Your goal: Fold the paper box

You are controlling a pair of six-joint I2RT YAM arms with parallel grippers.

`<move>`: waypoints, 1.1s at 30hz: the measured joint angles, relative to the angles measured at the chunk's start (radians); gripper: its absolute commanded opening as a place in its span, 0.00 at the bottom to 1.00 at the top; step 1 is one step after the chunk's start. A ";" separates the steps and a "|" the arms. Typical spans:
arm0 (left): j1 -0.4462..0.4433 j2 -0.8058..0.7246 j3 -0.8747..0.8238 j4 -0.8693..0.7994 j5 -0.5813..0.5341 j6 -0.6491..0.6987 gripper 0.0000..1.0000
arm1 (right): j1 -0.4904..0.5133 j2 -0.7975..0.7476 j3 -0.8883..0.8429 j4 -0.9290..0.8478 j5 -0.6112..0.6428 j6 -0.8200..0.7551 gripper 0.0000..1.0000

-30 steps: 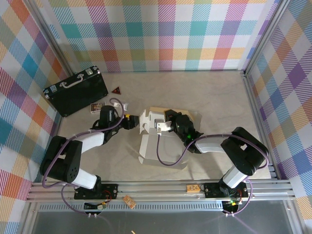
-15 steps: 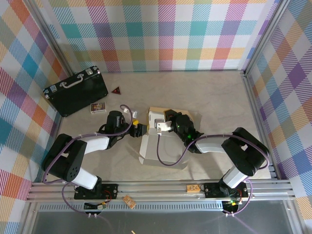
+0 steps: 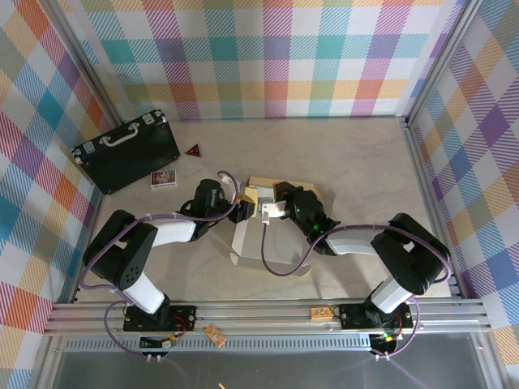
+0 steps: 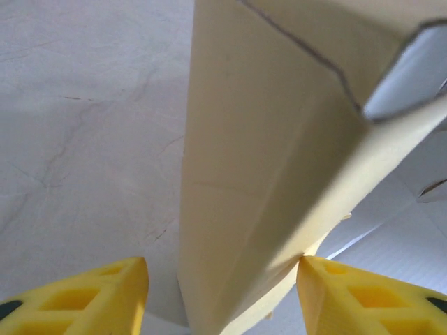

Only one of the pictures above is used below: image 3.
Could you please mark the cream paper box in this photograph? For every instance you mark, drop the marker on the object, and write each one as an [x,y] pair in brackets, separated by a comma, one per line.
[251,243]

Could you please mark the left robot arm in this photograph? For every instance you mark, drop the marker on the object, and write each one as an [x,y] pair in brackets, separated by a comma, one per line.
[121,251]

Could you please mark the small picture card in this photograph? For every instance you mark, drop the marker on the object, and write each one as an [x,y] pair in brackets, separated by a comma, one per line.
[163,179]

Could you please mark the red and black triangle card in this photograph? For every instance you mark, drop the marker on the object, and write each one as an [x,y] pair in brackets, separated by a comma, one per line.
[194,151]

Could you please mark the small printed wooden block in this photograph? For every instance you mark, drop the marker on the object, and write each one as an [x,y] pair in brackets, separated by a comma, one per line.
[321,313]

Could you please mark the perforated metal strip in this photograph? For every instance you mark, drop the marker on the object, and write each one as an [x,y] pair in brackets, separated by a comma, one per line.
[263,344]

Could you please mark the green lit electronics board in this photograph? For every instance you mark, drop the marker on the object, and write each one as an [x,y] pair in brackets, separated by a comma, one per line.
[385,337]

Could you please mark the grey metal sheet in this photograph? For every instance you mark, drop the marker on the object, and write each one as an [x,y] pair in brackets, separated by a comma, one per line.
[284,370]

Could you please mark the aluminium frame rail with mounts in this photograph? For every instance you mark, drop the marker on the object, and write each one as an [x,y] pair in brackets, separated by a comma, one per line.
[263,320]

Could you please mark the aluminium side rail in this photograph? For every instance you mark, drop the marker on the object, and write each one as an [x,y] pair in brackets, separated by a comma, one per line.
[430,202]
[96,206]

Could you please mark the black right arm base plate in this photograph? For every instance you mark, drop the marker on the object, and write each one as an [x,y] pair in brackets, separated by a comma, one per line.
[353,316]

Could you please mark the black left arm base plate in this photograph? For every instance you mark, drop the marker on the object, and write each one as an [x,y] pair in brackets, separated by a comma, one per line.
[184,318]

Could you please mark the aluminium frame post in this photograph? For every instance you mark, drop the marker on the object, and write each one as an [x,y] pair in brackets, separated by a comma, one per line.
[442,61]
[87,69]

